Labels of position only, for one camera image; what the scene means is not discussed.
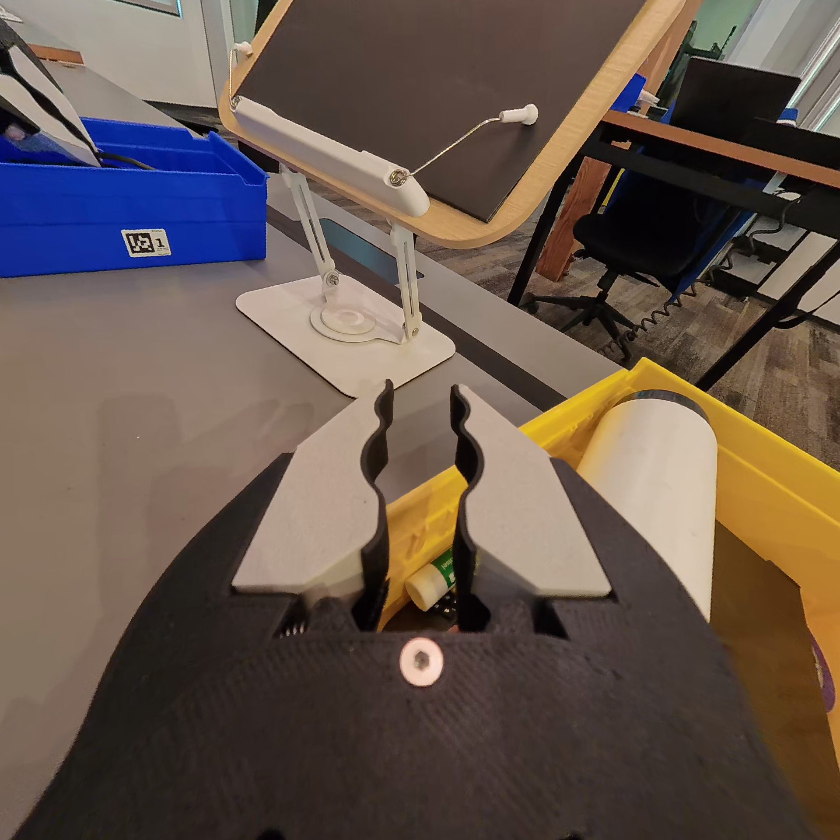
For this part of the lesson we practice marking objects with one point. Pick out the yellow bin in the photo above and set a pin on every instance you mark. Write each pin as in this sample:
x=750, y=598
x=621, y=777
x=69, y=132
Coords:
x=775, y=525

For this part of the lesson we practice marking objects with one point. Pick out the black monitor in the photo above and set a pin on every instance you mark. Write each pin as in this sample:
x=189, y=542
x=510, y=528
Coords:
x=729, y=92

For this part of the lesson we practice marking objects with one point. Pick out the large blue bin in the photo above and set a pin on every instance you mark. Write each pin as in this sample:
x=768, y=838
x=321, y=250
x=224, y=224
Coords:
x=118, y=197

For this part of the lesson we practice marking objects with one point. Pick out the white roll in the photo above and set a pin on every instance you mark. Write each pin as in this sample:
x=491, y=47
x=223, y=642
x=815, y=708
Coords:
x=650, y=486

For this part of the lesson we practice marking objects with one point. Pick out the green dry erase marker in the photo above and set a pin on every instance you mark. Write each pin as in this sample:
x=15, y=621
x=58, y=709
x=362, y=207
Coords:
x=431, y=580

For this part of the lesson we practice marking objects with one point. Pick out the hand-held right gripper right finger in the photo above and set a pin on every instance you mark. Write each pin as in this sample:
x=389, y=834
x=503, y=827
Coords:
x=532, y=525

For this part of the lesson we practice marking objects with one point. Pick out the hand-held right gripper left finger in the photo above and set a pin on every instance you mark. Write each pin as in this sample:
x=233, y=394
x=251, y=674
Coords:
x=309, y=525

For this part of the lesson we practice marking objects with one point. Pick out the black and white tool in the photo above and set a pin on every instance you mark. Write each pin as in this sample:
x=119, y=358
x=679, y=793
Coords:
x=40, y=92

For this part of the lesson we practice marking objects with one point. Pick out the black board with wooden rim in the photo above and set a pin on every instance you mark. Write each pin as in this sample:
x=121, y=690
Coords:
x=433, y=79

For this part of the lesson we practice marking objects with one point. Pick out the dark wooden desk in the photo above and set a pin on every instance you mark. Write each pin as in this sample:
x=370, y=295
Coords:
x=709, y=145

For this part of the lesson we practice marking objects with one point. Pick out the black office chair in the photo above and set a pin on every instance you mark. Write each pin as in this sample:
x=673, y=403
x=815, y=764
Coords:
x=643, y=243

